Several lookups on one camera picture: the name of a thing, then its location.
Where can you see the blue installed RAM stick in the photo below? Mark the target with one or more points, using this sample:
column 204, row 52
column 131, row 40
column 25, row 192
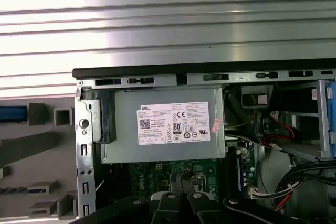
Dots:
column 239, row 171

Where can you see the hard disk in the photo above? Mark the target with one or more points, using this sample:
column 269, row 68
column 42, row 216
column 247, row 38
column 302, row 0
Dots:
column 13, row 113

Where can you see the grey parts rack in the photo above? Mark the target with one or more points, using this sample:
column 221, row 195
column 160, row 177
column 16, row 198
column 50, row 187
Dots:
column 26, row 145

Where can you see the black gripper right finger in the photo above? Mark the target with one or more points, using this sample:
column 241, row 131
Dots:
column 202, row 208

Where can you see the black PC case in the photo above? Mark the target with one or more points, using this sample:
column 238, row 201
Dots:
column 157, row 68

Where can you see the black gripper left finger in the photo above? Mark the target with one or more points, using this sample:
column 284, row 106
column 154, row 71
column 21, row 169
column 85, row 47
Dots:
column 136, row 211

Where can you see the blue plastic drive bracket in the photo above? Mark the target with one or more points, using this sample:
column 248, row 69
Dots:
column 331, row 119

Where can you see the green motherboard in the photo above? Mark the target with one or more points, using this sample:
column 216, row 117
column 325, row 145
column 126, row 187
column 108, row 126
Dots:
column 147, row 179

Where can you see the grey metal drive cage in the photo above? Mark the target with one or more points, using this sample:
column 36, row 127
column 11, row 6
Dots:
column 321, row 119

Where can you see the grey power supply unit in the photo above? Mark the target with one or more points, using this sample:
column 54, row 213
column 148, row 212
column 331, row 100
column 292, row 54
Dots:
column 126, row 129

